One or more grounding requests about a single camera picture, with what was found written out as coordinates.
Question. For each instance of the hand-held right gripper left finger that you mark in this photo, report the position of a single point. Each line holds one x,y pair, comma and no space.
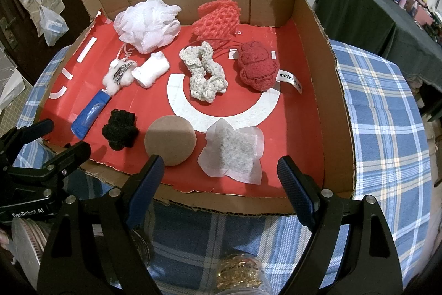
145,191

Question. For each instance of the cardboard box with red inside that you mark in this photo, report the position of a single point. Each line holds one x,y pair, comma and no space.
276,129

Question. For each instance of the jar of gold beads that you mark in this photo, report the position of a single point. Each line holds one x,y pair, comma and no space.
240,274

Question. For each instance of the cream crochet scrunchie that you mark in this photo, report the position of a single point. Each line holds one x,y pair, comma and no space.
203,87

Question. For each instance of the white mesh sachet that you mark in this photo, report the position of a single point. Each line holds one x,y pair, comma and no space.
231,150

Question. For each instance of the blue plaid blanket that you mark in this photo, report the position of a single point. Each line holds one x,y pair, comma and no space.
380,143

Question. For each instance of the white fuzzy sock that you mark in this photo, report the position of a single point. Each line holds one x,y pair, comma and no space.
152,70

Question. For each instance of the tan round sponge puff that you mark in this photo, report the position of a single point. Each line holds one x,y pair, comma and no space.
169,141

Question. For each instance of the desk with dark cloth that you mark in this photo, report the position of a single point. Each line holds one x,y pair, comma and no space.
362,15

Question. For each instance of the clear plastic bag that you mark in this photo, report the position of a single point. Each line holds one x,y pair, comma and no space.
51,27

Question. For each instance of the glass jar with metal lid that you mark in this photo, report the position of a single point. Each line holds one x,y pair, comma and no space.
27,239

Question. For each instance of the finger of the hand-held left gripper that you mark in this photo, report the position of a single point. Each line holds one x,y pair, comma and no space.
31,134
70,155

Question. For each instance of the blue cloth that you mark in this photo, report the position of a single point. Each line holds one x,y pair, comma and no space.
88,115

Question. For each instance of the black scrunchie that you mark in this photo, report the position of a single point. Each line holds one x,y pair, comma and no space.
119,131

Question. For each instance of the red plush toy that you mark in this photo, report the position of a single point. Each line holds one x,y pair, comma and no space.
257,67

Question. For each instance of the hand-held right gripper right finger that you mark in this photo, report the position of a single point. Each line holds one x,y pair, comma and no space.
297,191

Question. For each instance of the white mesh bath pouf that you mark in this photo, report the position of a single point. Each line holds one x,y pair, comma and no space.
145,25

